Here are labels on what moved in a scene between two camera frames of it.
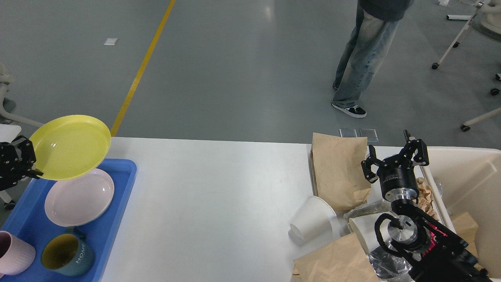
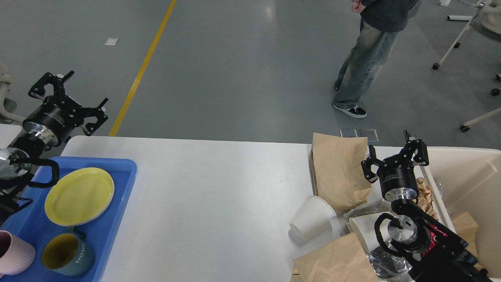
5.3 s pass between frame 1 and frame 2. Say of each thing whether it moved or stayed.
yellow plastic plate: moved
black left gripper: moved
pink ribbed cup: stayed
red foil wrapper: stayed
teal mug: stayed
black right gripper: stayed
